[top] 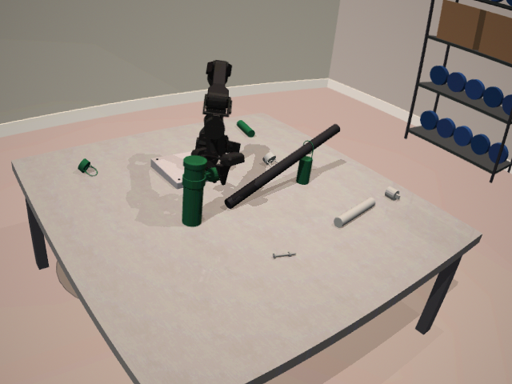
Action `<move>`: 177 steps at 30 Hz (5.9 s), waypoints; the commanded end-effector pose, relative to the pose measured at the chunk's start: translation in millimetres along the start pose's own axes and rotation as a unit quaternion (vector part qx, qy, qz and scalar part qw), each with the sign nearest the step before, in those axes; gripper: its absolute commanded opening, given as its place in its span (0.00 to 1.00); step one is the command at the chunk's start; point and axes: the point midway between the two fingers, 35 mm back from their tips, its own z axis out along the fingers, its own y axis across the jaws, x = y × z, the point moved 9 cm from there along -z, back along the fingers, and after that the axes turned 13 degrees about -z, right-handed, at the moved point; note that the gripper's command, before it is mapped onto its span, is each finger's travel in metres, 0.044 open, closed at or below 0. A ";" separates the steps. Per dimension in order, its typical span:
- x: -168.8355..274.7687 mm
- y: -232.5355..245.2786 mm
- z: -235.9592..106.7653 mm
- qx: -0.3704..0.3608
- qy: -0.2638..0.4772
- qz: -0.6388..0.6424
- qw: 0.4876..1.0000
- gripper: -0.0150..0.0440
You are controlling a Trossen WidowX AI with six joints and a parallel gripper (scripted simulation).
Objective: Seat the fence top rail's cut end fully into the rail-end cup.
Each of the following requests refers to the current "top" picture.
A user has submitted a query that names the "dark grey bolt with nut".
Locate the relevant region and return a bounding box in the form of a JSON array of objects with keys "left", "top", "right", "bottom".
[{"left": 273, "top": 251, "right": 296, "bottom": 258}]

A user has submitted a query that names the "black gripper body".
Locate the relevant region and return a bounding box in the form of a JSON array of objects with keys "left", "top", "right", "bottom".
[{"left": 191, "top": 134, "right": 245, "bottom": 166}]

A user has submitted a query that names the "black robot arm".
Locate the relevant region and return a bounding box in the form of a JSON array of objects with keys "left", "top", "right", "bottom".
[{"left": 195, "top": 60, "right": 241, "bottom": 153}]

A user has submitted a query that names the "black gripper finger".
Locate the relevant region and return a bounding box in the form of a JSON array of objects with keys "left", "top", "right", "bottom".
[
  {"left": 215, "top": 163, "right": 230, "bottom": 185},
  {"left": 205, "top": 159, "right": 218, "bottom": 170}
]

